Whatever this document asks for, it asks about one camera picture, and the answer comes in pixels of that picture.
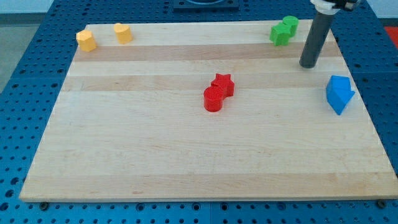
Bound blue cube block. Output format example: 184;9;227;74
326;75;351;92

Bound yellow heart block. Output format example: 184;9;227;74
113;23;133;44

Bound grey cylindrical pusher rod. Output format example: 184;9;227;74
299;12;334;68

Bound green star block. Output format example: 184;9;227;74
269;22;291;46

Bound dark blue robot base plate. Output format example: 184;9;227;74
172;0;239;12

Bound yellow hexagon block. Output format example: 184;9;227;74
76;30;97;52

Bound red cylinder block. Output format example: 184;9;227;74
203;86;224;112

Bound blue triangle block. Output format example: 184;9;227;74
326;89;355;115

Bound red star block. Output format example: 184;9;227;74
211;73;235;98

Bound green cylinder block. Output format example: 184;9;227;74
282;16;299;37

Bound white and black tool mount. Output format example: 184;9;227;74
310;0;363;16

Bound wooden board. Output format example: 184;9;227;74
19;20;397;202

